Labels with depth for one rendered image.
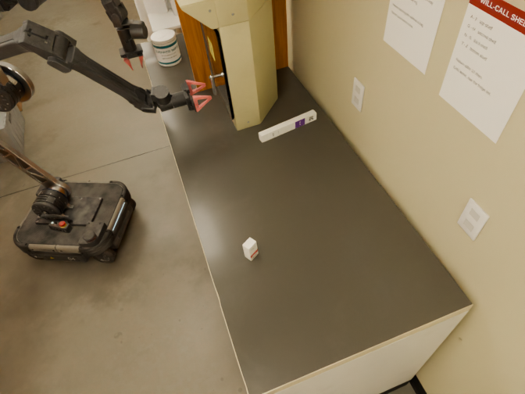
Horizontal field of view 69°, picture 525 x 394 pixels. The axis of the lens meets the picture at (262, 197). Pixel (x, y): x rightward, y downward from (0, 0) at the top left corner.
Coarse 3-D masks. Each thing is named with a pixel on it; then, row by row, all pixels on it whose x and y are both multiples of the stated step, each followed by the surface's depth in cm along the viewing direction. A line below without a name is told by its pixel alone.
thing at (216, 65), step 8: (208, 32) 151; (216, 32) 136; (216, 40) 138; (208, 48) 166; (216, 48) 144; (216, 56) 150; (216, 64) 156; (216, 72) 163; (224, 72) 147; (216, 80) 171; (224, 80) 150; (216, 88) 180; (224, 88) 157; (224, 96) 164; (224, 104) 172; (232, 112) 162
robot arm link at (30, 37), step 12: (24, 24) 112; (36, 24) 113; (0, 36) 117; (12, 36) 114; (24, 36) 111; (36, 36) 114; (48, 36) 115; (60, 36) 118; (0, 48) 117; (12, 48) 116; (24, 48) 115; (36, 48) 113; (48, 48) 115; (60, 48) 117; (0, 60) 124
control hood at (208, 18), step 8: (184, 0) 126; (192, 0) 126; (200, 0) 125; (208, 0) 125; (184, 8) 124; (192, 8) 125; (200, 8) 126; (208, 8) 127; (192, 16) 127; (200, 16) 128; (208, 16) 129; (216, 16) 130; (208, 24) 131; (216, 24) 132
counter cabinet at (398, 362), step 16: (448, 320) 114; (416, 336) 115; (432, 336) 123; (384, 352) 115; (400, 352) 123; (416, 352) 133; (432, 352) 144; (336, 368) 109; (352, 368) 116; (368, 368) 124; (384, 368) 134; (400, 368) 145; (416, 368) 159; (304, 384) 109; (320, 384) 116; (336, 384) 124; (352, 384) 134; (368, 384) 145; (384, 384) 159; (400, 384) 175
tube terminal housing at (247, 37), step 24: (216, 0) 126; (240, 0) 128; (264, 0) 141; (240, 24) 135; (264, 24) 147; (240, 48) 141; (264, 48) 153; (240, 72) 148; (264, 72) 159; (240, 96) 156; (264, 96) 166; (240, 120) 166
